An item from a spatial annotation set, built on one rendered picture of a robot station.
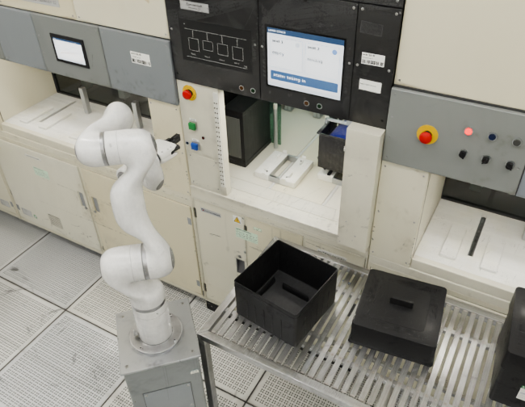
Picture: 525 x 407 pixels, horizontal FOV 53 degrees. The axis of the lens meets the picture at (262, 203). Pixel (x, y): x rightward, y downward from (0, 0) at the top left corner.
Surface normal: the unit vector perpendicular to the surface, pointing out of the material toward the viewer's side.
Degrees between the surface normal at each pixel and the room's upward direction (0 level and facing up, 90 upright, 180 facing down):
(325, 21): 90
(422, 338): 0
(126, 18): 90
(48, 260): 0
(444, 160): 90
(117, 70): 90
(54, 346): 0
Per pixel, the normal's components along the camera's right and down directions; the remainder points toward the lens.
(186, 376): 0.27, 0.59
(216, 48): -0.49, 0.55
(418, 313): -0.03, -0.78
